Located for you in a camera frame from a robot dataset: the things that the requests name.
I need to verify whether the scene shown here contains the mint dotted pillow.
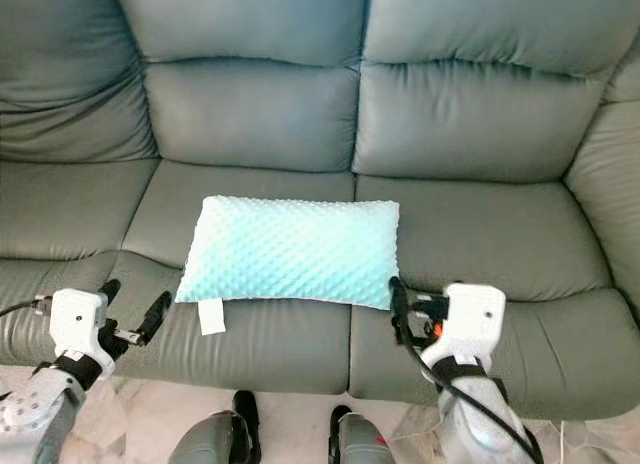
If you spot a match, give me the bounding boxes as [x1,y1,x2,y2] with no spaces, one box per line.
[174,194,401,336]

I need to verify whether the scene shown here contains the grey-green leather sofa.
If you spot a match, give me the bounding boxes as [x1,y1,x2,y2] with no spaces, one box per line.
[0,0,640,420]

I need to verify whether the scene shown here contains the grey left robot leg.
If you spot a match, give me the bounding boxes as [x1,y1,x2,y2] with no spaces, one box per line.
[168,389,261,464]

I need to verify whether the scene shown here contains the grey robot leg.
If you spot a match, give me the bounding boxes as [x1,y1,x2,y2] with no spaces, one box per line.
[168,389,261,464]
[328,404,396,464]

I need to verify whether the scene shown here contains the grey right robot leg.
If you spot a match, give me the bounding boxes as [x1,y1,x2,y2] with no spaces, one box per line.
[328,404,396,464]

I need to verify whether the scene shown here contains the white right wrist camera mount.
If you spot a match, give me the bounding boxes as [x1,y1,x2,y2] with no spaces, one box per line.
[420,282,507,380]

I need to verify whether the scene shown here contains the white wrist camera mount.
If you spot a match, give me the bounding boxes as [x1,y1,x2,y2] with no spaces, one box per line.
[420,282,507,380]
[50,287,118,380]

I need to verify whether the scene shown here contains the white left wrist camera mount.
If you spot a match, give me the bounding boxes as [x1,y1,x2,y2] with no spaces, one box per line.
[50,287,118,380]

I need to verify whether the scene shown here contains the long black left arm cable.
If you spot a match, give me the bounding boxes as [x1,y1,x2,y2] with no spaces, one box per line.
[0,296,58,317]

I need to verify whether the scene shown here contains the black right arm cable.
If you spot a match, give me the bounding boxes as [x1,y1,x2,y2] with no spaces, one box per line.
[400,312,544,464]

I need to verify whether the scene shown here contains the white floor cable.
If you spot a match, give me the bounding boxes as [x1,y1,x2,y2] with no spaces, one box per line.
[555,419,586,464]

